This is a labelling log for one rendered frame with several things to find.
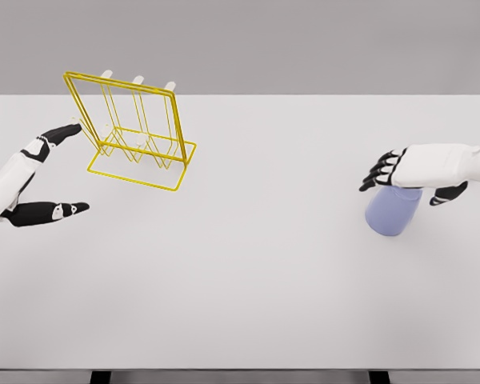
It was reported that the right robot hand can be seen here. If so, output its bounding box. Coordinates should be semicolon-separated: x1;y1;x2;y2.
358;142;479;206

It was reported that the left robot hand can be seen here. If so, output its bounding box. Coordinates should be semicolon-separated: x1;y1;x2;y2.
0;122;91;248

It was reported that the light blue cup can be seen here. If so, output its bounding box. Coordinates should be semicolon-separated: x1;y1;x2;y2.
364;185;424;238

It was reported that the yellow wire cup holder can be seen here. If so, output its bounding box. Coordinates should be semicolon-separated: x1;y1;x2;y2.
63;69;198;192

